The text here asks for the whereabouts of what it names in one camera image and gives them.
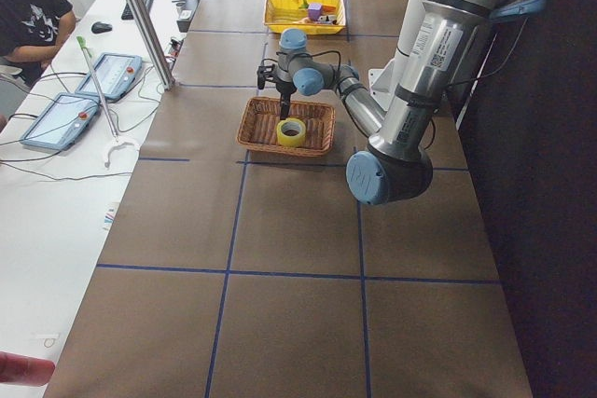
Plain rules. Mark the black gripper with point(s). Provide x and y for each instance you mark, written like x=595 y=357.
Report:
x=283 y=89

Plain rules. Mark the yellow tape roll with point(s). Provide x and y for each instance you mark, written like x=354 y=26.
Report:
x=291 y=132

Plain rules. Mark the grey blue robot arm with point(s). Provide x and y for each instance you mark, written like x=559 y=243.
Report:
x=435 y=42

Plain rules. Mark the brown wicker basket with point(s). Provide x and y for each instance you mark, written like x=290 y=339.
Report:
x=307 y=132

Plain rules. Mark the yellow plastic basket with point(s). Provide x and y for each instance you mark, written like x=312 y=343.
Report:
x=280 y=14

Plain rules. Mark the toy croissant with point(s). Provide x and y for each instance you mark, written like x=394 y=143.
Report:
x=304 y=21

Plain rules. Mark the black white toy cow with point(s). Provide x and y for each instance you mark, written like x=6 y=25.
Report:
x=327 y=20

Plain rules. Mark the purple block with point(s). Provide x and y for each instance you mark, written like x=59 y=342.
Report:
x=314 y=11

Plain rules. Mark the far blue teach pendant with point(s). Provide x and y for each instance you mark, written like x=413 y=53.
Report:
x=116 y=73

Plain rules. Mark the blue teach pendant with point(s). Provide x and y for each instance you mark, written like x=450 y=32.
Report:
x=116 y=73
x=62 y=122

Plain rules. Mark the black computer mouse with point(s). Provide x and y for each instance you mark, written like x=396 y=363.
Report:
x=101 y=27

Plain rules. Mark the near blue teach pendant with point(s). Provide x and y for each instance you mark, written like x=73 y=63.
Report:
x=62 y=122

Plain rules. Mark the person in black shirt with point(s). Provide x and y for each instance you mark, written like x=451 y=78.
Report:
x=33 y=32

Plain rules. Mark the red cylinder object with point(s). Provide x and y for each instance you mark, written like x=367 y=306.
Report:
x=24 y=370

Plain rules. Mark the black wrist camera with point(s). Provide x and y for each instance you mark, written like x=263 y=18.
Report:
x=266 y=73

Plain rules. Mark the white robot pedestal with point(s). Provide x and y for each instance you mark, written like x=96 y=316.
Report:
x=383 y=82

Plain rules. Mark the aluminium frame post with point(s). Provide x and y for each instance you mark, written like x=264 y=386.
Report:
x=150 y=38

